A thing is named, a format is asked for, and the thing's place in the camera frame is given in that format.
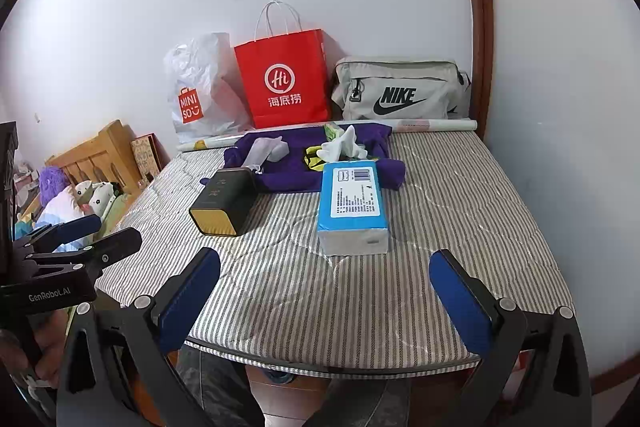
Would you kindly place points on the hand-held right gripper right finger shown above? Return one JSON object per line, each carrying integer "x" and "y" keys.
{"x": 460, "y": 302}

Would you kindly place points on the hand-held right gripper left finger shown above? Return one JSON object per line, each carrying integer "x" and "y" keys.
{"x": 192, "y": 292}

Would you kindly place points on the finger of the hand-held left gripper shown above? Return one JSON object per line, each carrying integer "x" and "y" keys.
{"x": 75, "y": 227}
{"x": 115, "y": 244}

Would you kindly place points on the small white cloth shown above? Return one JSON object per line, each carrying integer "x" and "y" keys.
{"x": 260, "y": 152}

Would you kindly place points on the yellow and black pouch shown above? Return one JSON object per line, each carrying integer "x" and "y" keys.
{"x": 312, "y": 162}

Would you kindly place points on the white tissue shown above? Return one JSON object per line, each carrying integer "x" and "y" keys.
{"x": 345, "y": 147}

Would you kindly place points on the person's left hand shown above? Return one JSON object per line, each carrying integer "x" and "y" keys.
{"x": 55, "y": 342}

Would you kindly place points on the striped quilted mattress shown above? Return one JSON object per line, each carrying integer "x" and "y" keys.
{"x": 400, "y": 297}

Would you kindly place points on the wooden headboard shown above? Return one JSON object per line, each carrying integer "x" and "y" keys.
{"x": 110, "y": 147}

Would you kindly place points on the red object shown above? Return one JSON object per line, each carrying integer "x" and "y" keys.
{"x": 527, "y": 364}

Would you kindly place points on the dark box with gold end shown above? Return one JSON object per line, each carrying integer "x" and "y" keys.
{"x": 225, "y": 202}

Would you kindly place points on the brown patterned box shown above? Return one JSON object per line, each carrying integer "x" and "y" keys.
{"x": 147, "y": 154}

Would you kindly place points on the grey plastic bag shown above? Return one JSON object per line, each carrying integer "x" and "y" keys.
{"x": 215, "y": 387}

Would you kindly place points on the blue tissue pack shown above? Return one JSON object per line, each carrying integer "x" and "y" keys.
{"x": 350, "y": 207}

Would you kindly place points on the purple towel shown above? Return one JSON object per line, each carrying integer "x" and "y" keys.
{"x": 285, "y": 177}

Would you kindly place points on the rolled paper poster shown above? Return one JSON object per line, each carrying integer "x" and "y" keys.
{"x": 435, "y": 125}

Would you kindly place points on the white plastic bag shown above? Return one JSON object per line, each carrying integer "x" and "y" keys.
{"x": 210, "y": 62}

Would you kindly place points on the grey waist bag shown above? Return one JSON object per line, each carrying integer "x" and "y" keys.
{"x": 400, "y": 74}

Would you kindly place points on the red paper bag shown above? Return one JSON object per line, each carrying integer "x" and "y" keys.
{"x": 280, "y": 57}

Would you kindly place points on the wooden door frame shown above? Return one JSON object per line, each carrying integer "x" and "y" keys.
{"x": 480, "y": 7}

